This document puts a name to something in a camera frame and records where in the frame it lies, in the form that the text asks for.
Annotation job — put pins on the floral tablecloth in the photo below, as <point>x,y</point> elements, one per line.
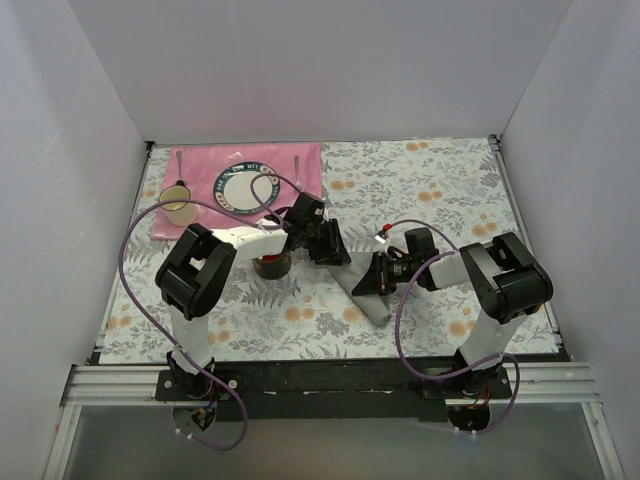
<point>453,184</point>

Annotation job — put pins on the dark jar red lid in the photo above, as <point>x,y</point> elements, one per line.
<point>272,267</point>

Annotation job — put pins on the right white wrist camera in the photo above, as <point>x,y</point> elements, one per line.
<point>382,235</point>

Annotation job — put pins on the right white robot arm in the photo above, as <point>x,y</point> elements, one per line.
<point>508,282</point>

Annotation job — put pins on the cream enamel mug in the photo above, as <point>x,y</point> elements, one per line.
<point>176,206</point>

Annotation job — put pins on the silver fork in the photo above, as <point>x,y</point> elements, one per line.
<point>297,181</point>

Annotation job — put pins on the grey cloth napkin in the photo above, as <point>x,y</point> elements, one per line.
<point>348,276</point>

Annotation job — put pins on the silver spoon on placemat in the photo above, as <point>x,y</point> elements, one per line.
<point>179,159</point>

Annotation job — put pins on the aluminium frame rail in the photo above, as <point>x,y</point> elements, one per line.
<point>127,385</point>

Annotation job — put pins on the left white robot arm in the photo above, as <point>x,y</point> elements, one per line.
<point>193,276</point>

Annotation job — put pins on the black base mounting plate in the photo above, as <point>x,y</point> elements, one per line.
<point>323,389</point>

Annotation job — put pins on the white plate patterned rim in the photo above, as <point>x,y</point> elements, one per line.
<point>232,188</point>

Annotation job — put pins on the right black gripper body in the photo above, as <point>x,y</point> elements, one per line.
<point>381,273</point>

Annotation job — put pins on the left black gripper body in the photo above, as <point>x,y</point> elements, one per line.
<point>326,241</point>

